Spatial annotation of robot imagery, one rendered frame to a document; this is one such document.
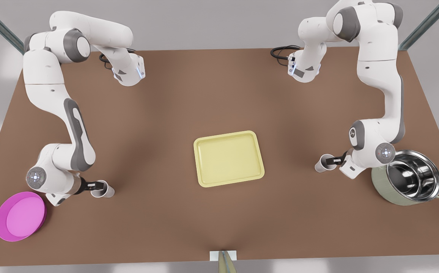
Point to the steel pot with green outside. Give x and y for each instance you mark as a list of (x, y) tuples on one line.
[(413, 178)]

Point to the white IKEA cup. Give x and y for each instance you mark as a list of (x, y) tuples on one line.
[(106, 191), (321, 163)]

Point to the pink round plate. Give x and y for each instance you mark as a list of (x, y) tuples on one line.
[(20, 217)]

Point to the yellow rectangular tray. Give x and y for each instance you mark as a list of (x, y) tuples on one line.
[(228, 158)]

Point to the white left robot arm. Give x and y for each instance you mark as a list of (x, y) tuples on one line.
[(378, 72)]

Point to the white post foot plate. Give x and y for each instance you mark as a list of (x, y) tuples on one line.
[(213, 255)]

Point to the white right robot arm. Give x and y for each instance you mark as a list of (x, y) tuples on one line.
[(46, 87)]

